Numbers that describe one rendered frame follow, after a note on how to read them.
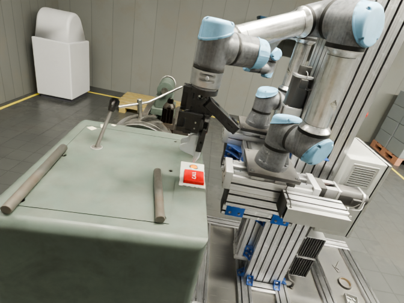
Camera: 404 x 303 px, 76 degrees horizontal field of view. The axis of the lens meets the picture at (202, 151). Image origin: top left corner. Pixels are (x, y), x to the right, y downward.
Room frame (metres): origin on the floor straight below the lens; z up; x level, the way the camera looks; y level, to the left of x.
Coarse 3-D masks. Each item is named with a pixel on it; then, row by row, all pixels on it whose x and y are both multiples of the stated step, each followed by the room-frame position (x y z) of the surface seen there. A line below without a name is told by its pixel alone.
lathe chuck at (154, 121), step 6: (120, 120) 1.09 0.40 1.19; (126, 120) 1.04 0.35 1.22; (132, 120) 1.03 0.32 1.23; (138, 120) 1.03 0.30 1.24; (144, 120) 1.04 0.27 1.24; (150, 120) 1.06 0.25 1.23; (156, 120) 1.09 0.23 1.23; (156, 126) 1.04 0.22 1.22; (162, 126) 1.08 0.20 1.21; (168, 132) 1.08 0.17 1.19
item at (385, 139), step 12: (396, 108) 4.99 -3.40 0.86; (384, 120) 5.14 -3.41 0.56; (396, 120) 4.83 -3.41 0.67; (384, 132) 4.97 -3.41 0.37; (396, 132) 4.68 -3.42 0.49; (372, 144) 5.09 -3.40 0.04; (384, 144) 4.80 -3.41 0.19; (396, 144) 4.53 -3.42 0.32; (384, 156) 4.62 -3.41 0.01; (396, 156) 4.39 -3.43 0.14
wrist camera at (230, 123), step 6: (210, 102) 0.62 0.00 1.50; (216, 102) 0.66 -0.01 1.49; (210, 108) 0.62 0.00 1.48; (216, 108) 0.62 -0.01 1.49; (222, 108) 0.66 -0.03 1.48; (216, 114) 0.62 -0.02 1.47; (222, 114) 0.62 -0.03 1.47; (228, 114) 0.66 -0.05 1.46; (222, 120) 0.62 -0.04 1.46; (228, 120) 0.63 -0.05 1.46; (234, 120) 0.64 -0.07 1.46; (228, 126) 0.63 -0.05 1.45; (234, 126) 0.63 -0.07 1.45; (234, 132) 0.63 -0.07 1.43
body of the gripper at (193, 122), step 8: (184, 88) 0.62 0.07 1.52; (192, 88) 0.61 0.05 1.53; (184, 96) 0.63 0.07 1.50; (192, 96) 0.62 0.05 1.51; (200, 96) 0.63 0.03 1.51; (208, 96) 0.61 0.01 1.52; (184, 104) 0.63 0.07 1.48; (192, 104) 0.62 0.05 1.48; (200, 104) 0.62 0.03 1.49; (184, 112) 0.60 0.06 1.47; (192, 112) 0.61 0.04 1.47; (200, 112) 0.62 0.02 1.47; (208, 112) 0.62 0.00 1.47; (184, 120) 0.60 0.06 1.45; (192, 120) 0.61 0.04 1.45; (200, 120) 0.60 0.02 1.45; (208, 120) 0.61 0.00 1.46; (176, 128) 0.60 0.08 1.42; (184, 128) 0.60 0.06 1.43; (192, 128) 0.61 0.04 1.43; (200, 128) 0.60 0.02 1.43; (208, 128) 0.60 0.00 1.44
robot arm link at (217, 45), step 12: (204, 24) 0.62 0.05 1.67; (216, 24) 0.60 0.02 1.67; (228, 24) 0.61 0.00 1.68; (204, 36) 0.61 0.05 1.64; (216, 36) 0.60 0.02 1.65; (228, 36) 0.61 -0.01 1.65; (204, 48) 0.61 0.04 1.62; (216, 48) 0.60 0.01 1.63; (228, 48) 0.62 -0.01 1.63; (204, 60) 0.60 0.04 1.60; (216, 60) 0.61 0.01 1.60; (228, 60) 0.63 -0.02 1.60; (216, 72) 0.61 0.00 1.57
